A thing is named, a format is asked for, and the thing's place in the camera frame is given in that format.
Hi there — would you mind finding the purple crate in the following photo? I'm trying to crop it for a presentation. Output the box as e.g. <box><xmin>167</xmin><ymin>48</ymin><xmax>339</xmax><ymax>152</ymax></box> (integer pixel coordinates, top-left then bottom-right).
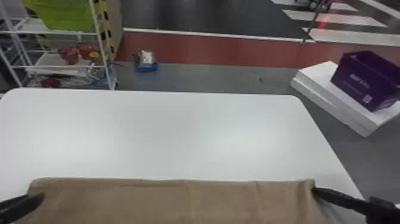
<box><xmin>330</xmin><ymin>50</ymin><xmax>400</xmax><ymax>113</ymax></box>

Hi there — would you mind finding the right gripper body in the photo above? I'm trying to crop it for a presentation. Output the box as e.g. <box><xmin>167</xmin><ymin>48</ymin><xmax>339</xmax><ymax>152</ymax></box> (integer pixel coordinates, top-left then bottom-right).
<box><xmin>367</xmin><ymin>196</ymin><xmax>400</xmax><ymax>224</ymax></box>

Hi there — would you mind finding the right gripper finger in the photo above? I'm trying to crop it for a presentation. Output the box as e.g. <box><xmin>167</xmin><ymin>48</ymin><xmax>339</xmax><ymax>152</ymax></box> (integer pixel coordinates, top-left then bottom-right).
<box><xmin>312</xmin><ymin>186</ymin><xmax>371</xmax><ymax>216</ymax></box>

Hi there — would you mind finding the red snack packet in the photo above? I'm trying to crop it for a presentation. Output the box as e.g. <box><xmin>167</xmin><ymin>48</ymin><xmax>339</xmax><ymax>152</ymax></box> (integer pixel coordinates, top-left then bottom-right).
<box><xmin>40</xmin><ymin>77</ymin><xmax>61</xmax><ymax>89</ymax></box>

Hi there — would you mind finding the beige towel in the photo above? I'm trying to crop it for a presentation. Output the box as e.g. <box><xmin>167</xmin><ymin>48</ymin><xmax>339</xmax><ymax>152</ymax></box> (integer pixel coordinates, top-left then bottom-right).
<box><xmin>15</xmin><ymin>177</ymin><xmax>333</xmax><ymax>224</ymax></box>

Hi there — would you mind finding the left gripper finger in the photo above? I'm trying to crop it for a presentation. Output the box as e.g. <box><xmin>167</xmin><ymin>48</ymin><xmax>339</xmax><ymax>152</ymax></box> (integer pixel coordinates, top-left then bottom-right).
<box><xmin>0</xmin><ymin>192</ymin><xmax>46</xmax><ymax>224</ymax></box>

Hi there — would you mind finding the red noodle cup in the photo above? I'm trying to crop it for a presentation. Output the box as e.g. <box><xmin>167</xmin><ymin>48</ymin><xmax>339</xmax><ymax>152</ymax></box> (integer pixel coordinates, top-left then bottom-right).
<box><xmin>58</xmin><ymin>45</ymin><xmax>80</xmax><ymax>66</ymax></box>
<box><xmin>76</xmin><ymin>43</ymin><xmax>95</xmax><ymax>60</ymax></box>

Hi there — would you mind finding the blue tray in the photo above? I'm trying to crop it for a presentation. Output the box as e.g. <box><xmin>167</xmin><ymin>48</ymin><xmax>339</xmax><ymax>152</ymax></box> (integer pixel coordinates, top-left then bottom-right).
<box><xmin>136</xmin><ymin>61</ymin><xmax>159</xmax><ymax>73</ymax></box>

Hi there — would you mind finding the white wire rack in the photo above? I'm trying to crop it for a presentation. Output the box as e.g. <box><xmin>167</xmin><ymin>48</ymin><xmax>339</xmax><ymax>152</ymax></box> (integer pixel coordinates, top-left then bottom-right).
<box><xmin>0</xmin><ymin>0</ymin><xmax>118</xmax><ymax>91</ymax></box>

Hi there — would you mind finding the white slab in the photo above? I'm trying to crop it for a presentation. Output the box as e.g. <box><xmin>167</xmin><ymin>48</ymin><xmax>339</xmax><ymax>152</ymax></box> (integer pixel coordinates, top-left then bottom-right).
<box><xmin>289</xmin><ymin>60</ymin><xmax>400</xmax><ymax>138</ymax></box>

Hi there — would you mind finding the green basket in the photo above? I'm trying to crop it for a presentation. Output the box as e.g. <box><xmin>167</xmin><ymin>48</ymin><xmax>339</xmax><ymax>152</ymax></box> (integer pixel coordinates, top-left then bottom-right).
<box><xmin>21</xmin><ymin>0</ymin><xmax>105</xmax><ymax>33</ymax></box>

